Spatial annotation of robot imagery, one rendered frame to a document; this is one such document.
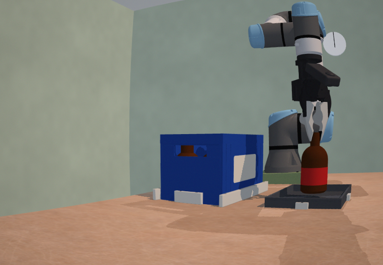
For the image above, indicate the blue plastic crate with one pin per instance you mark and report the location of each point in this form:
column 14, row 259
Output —
column 233, row 161

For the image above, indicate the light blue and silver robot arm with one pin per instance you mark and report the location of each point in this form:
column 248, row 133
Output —
column 304, row 28

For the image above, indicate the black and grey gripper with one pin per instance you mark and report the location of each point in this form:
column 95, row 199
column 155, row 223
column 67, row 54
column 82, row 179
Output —
column 306, row 90

